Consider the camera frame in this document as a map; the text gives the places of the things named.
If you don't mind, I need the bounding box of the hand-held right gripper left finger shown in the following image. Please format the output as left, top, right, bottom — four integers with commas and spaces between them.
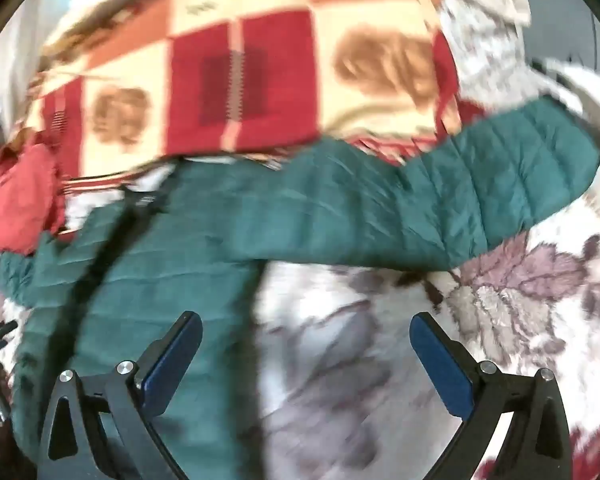
37, 311, 204, 480

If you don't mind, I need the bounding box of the floral blanket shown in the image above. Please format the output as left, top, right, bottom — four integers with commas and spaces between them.
0, 150, 600, 480

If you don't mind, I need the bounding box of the red checkered rose pillow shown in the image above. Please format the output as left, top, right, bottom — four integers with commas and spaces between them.
27, 0, 486, 196

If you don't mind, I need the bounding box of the red heart pillow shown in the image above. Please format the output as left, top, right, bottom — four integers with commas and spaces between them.
0, 142, 68, 256

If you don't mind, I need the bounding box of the white object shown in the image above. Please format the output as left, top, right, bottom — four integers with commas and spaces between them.
530, 57, 600, 131

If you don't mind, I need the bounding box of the green quilted jacket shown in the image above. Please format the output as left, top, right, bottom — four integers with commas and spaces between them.
0, 97, 600, 480

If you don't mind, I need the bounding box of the white cloth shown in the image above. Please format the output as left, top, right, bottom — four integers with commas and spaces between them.
437, 0, 533, 106

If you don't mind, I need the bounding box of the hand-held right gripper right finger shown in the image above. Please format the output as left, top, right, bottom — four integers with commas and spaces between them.
409, 311, 573, 480

